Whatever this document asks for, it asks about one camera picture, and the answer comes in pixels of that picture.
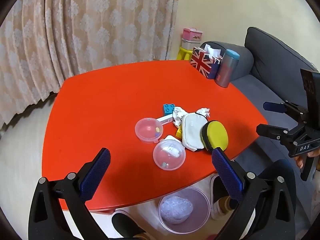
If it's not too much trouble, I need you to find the yellow plastic stool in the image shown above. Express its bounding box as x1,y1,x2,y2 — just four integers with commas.
176,46,193,61

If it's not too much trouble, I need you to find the grey tumbler with blue lid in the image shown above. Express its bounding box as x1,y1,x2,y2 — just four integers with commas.
215,49,240,88

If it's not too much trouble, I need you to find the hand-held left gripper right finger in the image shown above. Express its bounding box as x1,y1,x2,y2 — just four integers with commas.
211,148,297,240

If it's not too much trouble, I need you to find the yellow and black round case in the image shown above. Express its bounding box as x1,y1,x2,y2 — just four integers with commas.
201,120,228,153

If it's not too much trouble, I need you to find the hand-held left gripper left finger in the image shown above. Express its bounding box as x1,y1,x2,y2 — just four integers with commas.
28,147,112,240

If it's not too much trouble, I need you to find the white crumpled plastic bag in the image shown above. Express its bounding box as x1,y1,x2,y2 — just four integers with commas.
160,196,193,225

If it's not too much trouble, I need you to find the grey sofa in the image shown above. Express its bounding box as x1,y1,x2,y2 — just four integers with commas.
200,27,320,205

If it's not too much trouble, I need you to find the pink storage box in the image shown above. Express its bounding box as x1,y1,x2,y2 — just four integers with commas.
183,28,203,42

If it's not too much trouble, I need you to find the blue toy brick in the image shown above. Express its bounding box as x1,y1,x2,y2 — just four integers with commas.
163,103,177,115

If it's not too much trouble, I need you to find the white card reader device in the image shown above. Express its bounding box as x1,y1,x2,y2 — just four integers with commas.
160,135,181,157

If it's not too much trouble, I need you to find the clear plastic capsule half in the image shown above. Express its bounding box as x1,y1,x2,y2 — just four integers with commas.
153,140,186,171
135,118,164,143

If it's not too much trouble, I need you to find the white fabric pouch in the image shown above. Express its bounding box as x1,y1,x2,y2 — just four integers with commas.
180,113,208,152

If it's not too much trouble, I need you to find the person's leg in dark pants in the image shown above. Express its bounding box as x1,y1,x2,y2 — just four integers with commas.
234,159,298,240

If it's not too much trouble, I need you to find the black shoe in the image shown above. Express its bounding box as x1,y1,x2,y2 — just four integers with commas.
112,211,145,240

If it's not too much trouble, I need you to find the white tissue sheet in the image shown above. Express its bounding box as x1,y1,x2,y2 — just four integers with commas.
204,44,222,57

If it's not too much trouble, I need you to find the person's right hand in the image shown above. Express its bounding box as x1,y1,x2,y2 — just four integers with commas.
295,148,320,172

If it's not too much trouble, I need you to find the white container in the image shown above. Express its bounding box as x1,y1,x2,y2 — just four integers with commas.
181,39,200,50

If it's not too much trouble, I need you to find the pink plastic bin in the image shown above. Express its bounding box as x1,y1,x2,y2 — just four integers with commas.
157,186,211,235

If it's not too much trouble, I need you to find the white and pink stick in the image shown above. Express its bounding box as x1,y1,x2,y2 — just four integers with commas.
156,114,174,125

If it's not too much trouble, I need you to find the flag print tissue box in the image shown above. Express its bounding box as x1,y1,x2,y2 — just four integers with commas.
190,47,223,80

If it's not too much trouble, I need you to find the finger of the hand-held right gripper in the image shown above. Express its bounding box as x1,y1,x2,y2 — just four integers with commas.
264,101,309,120
256,123,304,147

